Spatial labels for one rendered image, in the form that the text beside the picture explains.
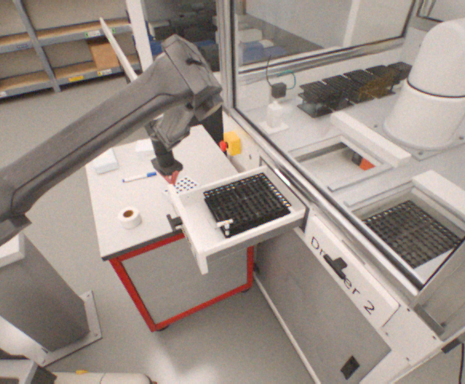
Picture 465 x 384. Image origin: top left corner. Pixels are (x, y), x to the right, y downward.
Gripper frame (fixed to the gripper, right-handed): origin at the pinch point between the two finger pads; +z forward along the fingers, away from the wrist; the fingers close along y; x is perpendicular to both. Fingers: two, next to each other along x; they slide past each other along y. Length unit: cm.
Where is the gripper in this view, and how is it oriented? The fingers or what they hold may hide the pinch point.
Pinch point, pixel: (172, 182)
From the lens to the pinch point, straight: 104.2
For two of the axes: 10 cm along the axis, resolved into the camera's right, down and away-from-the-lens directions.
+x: -7.3, 5.2, -4.5
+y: -6.8, -5.0, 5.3
